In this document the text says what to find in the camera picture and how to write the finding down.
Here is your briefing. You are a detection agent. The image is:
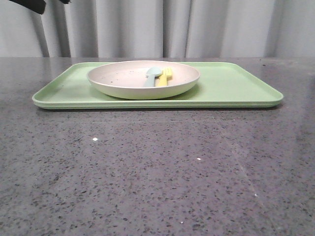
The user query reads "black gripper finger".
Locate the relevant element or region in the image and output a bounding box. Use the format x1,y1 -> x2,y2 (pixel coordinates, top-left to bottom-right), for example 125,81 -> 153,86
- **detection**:
12,0 -> 46,14
59,0 -> 71,4

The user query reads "beige round plate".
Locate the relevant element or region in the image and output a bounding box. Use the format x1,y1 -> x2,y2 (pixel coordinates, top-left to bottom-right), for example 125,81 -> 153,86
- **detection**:
87,60 -> 200,100

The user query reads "yellow plastic fork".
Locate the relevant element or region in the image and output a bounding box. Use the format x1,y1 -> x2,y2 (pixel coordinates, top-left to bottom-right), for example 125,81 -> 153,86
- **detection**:
157,67 -> 173,87

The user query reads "grey pleated curtain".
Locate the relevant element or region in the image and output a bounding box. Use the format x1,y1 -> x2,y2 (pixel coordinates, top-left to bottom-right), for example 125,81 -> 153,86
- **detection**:
0,0 -> 315,58

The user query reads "light blue plastic spoon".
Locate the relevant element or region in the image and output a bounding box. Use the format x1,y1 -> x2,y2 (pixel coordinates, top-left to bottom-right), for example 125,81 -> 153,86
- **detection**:
144,67 -> 162,87

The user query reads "light green rectangular tray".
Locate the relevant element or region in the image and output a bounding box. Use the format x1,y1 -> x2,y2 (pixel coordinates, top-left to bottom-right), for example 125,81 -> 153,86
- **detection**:
32,62 -> 284,109

